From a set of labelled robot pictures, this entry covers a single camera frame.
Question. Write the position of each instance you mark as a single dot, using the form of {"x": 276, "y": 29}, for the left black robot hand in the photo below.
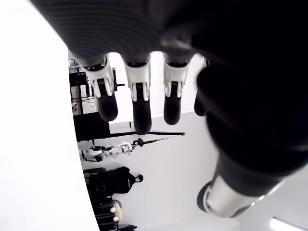
{"x": 240, "y": 72}

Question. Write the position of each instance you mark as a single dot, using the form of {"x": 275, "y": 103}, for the black gantry beam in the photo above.
{"x": 168, "y": 132}

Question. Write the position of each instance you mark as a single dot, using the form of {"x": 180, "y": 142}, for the white humanoid robot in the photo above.
{"x": 115, "y": 149}

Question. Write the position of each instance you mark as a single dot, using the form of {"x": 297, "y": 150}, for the white ceiling light panel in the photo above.
{"x": 288, "y": 223}

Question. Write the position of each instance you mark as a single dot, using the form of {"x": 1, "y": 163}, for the black cabinet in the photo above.
{"x": 91, "y": 127}

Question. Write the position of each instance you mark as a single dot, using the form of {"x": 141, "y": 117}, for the black metal rack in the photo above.
{"x": 78, "y": 79}

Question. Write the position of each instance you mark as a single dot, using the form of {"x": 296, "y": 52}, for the black and white ball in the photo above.
{"x": 75, "y": 107}

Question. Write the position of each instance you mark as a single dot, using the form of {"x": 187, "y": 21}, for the beige round bag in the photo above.
{"x": 117, "y": 208}

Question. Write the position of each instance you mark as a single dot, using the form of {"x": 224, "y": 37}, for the black equipment case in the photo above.
{"x": 103, "y": 214}

